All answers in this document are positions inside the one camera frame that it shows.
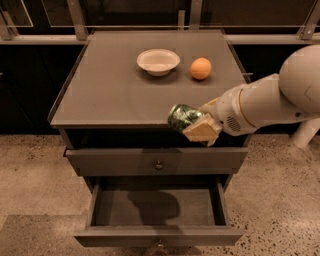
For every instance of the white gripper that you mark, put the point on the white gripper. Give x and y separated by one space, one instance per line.
229 111

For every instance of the green soda can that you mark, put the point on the green soda can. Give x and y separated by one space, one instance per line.
182 116

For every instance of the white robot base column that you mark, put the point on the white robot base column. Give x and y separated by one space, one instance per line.
305 132

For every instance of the closed top drawer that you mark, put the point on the closed top drawer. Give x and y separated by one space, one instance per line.
141 162

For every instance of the round top drawer knob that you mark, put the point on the round top drawer knob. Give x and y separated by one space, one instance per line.
159 165

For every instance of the grey drawer cabinet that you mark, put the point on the grey drawer cabinet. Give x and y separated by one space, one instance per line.
111 103

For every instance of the open middle drawer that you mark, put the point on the open middle drawer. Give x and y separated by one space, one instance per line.
139 211

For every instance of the middle drawer knob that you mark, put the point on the middle drawer knob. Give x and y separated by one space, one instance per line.
160 243

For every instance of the orange fruit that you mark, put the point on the orange fruit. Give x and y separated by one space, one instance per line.
200 69

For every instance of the white paper bowl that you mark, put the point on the white paper bowl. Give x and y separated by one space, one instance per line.
158 62

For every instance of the metal window rail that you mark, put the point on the metal window rail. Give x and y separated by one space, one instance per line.
241 22

